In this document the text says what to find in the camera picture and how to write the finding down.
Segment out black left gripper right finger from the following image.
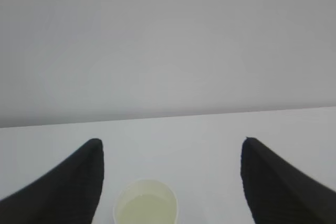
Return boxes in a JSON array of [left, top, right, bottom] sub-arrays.
[[240, 137, 335, 223]]

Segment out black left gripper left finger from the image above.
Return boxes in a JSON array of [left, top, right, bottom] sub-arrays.
[[1, 138, 104, 223]]

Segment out white paper cup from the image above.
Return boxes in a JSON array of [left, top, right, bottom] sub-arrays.
[[113, 179, 179, 223]]

